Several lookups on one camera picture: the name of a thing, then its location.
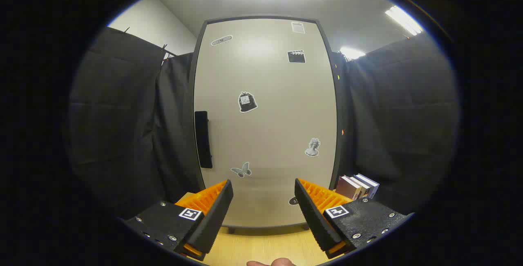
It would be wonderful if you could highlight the black backdrop cloth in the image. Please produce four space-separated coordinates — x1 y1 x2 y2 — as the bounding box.
67 26 460 217

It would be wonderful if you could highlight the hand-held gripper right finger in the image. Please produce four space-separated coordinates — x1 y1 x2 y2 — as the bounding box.
294 178 413 259

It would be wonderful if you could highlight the long ceiling light strip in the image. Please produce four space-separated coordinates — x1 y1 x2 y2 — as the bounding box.
385 6 423 36

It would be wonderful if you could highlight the pink cover book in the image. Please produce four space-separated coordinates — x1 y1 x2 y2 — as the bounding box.
335 175 362 201

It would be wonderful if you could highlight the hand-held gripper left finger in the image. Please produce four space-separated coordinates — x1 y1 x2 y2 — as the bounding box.
118 179 234 262

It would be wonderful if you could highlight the dark spine book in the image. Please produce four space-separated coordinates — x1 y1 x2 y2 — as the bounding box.
349 175 370 200

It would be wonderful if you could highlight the beige cabinet door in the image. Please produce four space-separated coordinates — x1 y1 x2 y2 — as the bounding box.
193 18 337 228

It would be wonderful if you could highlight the small ceiling light panel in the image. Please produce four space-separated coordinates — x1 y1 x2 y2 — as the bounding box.
340 47 365 60

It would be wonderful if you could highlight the black door handle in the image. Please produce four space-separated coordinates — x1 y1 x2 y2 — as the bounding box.
194 111 213 169

